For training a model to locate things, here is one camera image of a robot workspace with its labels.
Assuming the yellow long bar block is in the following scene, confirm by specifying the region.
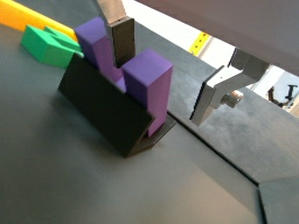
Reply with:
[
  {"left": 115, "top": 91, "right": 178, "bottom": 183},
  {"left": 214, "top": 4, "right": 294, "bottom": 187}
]
[{"left": 0, "top": 0, "right": 78, "bottom": 40}]

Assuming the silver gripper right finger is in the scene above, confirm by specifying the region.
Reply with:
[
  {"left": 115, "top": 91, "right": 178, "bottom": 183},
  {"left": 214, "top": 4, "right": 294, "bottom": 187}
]
[{"left": 190, "top": 48, "right": 270, "bottom": 126}]

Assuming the black angle fixture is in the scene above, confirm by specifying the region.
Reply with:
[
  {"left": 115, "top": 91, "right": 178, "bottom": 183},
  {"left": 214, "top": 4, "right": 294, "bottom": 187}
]
[{"left": 59, "top": 54, "right": 175, "bottom": 158}]

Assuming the green cross-shaped block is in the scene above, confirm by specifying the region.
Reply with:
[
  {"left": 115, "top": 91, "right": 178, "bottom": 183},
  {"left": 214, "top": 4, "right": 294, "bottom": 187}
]
[{"left": 22, "top": 25, "right": 84, "bottom": 68}]

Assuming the purple U-shaped block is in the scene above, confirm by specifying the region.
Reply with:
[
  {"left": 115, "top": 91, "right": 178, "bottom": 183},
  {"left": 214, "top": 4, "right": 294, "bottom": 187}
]
[{"left": 75, "top": 17, "right": 174, "bottom": 137}]

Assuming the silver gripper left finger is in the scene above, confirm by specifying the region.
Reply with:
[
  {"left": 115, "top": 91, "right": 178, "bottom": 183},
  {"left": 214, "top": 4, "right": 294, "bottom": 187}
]
[{"left": 92, "top": 0, "right": 136, "bottom": 67}]

